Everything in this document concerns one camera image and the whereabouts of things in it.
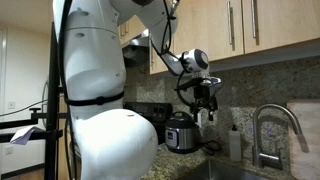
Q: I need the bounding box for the small wooden wall cabinet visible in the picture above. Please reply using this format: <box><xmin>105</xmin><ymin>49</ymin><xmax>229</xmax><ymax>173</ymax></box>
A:
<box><xmin>117</xmin><ymin>14</ymin><xmax>148</xmax><ymax>46</ymax></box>

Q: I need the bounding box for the black kitchen stove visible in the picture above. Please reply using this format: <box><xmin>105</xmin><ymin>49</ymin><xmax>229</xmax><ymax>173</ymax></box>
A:
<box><xmin>123</xmin><ymin>101</ymin><xmax>174</xmax><ymax>145</ymax></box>

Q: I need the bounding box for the white soap dispenser bottle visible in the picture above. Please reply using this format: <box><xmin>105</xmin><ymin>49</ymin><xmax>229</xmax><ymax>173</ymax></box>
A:
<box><xmin>228</xmin><ymin>124</ymin><xmax>242</xmax><ymax>163</ymax></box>

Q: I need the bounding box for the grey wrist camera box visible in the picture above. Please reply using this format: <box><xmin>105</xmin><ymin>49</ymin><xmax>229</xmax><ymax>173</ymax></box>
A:
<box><xmin>199</xmin><ymin>75</ymin><xmax>224</xmax><ymax>96</ymax></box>

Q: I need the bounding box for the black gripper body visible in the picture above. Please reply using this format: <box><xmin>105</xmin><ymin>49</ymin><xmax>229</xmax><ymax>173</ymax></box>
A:
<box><xmin>192</xmin><ymin>83</ymin><xmax>218</xmax><ymax>110</ymax></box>

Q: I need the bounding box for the black upright stand pole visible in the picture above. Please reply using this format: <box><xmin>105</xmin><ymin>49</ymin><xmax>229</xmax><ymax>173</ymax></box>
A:
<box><xmin>43</xmin><ymin>21</ymin><xmax>63</xmax><ymax>180</ymax></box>

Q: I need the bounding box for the brushed steel gooseneck faucet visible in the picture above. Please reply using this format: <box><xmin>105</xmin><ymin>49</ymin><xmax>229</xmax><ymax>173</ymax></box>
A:
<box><xmin>252</xmin><ymin>103</ymin><xmax>310</xmax><ymax>170</ymax></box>

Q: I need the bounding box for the stainless steel sink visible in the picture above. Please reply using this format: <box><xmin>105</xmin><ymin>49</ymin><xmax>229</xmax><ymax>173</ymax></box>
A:
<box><xmin>173</xmin><ymin>157</ymin><xmax>269</xmax><ymax>180</ymax></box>

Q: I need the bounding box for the white wall outlet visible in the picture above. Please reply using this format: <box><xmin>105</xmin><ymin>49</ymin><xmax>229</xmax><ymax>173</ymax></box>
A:
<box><xmin>193</xmin><ymin>111</ymin><xmax>203</xmax><ymax>128</ymax></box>

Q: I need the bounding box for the steel range hood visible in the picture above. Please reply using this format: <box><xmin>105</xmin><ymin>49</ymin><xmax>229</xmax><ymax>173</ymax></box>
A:
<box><xmin>121</xmin><ymin>29</ymin><xmax>151</xmax><ymax>69</ymax></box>

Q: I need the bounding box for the long wooden wall cabinet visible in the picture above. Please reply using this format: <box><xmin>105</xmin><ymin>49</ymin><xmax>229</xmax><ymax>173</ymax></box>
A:
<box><xmin>149</xmin><ymin>0</ymin><xmax>320</xmax><ymax>75</ymax></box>

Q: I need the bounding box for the black horizontal stand bar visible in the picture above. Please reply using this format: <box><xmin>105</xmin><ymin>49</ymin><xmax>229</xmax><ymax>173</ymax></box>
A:
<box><xmin>0</xmin><ymin>106</ymin><xmax>68</xmax><ymax>144</ymax></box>

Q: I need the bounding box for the white paper tag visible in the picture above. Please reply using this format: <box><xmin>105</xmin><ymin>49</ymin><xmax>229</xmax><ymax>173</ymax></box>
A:
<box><xmin>9</xmin><ymin>125</ymin><xmax>45</xmax><ymax>146</ymax></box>

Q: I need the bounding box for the black cooker power cable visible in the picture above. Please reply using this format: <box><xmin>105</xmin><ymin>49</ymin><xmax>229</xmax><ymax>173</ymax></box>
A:
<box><xmin>199</xmin><ymin>139</ymin><xmax>222</xmax><ymax>156</ymax></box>

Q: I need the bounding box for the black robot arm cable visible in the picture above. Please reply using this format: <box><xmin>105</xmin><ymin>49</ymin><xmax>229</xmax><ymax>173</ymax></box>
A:
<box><xmin>58</xmin><ymin>0</ymin><xmax>188</xmax><ymax>108</ymax></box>

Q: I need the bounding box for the thin black wall cable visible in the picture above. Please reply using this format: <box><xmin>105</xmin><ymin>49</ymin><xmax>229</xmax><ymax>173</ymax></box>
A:
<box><xmin>0</xmin><ymin>99</ymin><xmax>48</xmax><ymax>118</ymax></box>

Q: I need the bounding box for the steel electric pressure cooker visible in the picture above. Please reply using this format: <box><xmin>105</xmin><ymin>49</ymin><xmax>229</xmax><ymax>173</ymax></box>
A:
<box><xmin>164</xmin><ymin>111</ymin><xmax>203</xmax><ymax>155</ymax></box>

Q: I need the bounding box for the steel cabinet door handle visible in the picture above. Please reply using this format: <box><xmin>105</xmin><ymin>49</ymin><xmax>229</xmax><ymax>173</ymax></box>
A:
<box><xmin>250</xmin><ymin>0</ymin><xmax>260</xmax><ymax>46</ymax></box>
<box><xmin>226</xmin><ymin>0</ymin><xmax>236</xmax><ymax>52</ymax></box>

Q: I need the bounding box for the black arm strap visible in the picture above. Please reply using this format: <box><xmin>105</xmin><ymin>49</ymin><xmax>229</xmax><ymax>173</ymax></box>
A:
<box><xmin>64</xmin><ymin>91</ymin><xmax>125</xmax><ymax>107</ymax></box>

